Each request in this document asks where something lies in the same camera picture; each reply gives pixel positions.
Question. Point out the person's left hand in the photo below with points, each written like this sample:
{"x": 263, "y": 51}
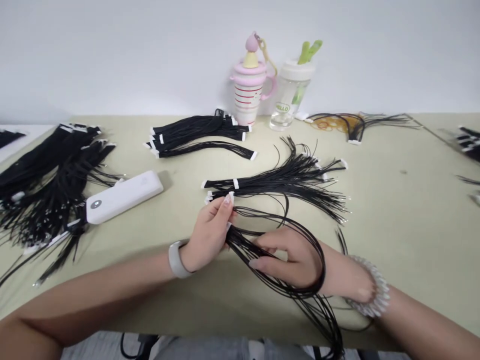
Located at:
{"x": 204, "y": 236}

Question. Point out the person's right hand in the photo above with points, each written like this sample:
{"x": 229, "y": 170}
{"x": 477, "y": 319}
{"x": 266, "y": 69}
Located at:
{"x": 300, "y": 262}

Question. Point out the pale green table mat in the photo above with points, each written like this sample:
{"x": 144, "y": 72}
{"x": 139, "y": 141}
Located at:
{"x": 157, "y": 243}

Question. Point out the white power bank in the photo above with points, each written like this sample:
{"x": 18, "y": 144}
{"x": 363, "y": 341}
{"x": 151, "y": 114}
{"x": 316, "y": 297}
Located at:
{"x": 123, "y": 197}

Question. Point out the pile of yellow rubber bands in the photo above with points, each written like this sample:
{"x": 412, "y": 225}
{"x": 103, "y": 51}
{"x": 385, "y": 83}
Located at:
{"x": 333, "y": 123}

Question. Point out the pink striped drink bottle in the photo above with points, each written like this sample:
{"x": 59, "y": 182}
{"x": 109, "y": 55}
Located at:
{"x": 247, "y": 93}

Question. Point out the clear bottle with green lid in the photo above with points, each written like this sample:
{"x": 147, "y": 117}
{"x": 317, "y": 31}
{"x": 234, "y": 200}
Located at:
{"x": 287, "y": 97}

